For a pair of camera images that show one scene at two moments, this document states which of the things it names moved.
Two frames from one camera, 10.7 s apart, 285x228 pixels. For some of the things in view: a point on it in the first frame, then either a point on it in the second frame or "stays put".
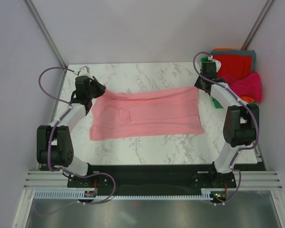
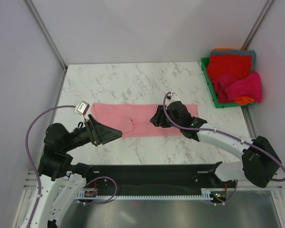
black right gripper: x=197 y=83 to x=156 y=118
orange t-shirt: x=247 y=99 stays put
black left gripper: x=101 y=88 to x=104 y=133
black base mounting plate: x=119 y=179 stays put
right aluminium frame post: x=257 y=26 stays put
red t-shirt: x=240 y=66 stays put
